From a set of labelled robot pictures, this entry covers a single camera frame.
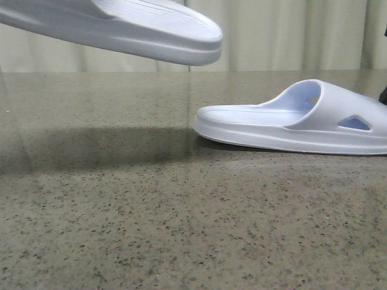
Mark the beige curtain backdrop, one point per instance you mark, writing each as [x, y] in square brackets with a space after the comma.
[258, 36]

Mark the dark gripper at edge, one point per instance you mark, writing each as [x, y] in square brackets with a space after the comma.
[383, 96]

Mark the light blue slipper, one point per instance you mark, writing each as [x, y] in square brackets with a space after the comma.
[309, 116]
[160, 30]

